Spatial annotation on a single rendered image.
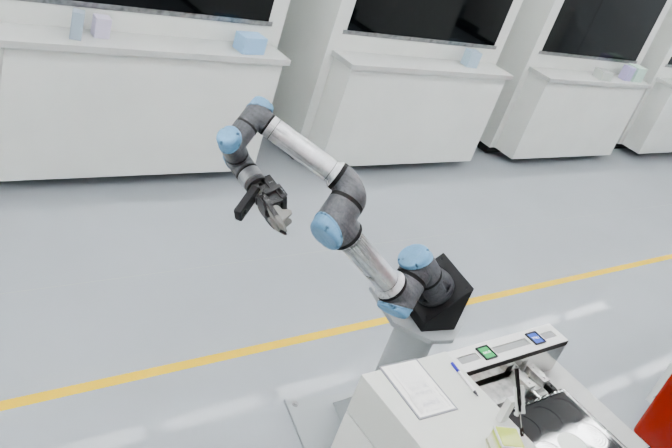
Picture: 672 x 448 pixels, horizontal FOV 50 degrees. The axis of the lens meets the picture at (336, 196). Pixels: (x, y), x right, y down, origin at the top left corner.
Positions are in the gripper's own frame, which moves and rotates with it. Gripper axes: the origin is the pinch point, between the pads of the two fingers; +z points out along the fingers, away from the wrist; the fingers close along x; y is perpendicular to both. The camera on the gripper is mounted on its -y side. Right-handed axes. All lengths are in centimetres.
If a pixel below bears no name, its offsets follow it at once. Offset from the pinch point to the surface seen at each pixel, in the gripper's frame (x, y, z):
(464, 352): 35, 39, 49
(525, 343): 46, 65, 54
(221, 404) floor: 128, -21, -13
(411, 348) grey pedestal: 68, 40, 28
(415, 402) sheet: 19, 9, 58
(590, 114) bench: 299, 437, -157
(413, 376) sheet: 23, 15, 51
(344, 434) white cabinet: 38, -8, 50
